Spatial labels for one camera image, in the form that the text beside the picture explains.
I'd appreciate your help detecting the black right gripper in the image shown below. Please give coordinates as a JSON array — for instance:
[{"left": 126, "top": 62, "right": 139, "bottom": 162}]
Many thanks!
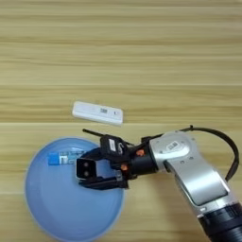
[{"left": 78, "top": 143, "right": 159, "bottom": 191}]

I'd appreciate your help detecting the small black and white cube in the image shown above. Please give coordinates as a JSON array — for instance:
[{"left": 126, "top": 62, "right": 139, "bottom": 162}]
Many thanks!
[{"left": 75, "top": 157, "right": 99, "bottom": 183}]

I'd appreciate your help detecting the blue glue stick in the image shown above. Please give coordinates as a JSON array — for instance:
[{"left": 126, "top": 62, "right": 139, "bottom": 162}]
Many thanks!
[{"left": 46, "top": 149, "right": 87, "bottom": 166}]

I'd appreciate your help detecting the white rectangular plastic device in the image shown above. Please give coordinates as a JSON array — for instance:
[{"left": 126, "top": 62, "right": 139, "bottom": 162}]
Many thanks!
[{"left": 71, "top": 100, "right": 125, "bottom": 128}]

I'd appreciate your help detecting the black box with white label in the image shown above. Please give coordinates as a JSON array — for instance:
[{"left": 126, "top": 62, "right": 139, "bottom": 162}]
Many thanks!
[{"left": 99, "top": 133, "right": 130, "bottom": 159}]

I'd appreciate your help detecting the round blue plate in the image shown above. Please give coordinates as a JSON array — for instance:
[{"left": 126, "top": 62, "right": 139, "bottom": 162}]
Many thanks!
[{"left": 24, "top": 136, "right": 125, "bottom": 242}]

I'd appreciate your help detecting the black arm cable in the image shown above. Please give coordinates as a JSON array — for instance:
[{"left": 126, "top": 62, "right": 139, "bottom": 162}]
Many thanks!
[{"left": 140, "top": 125, "right": 240, "bottom": 182}]

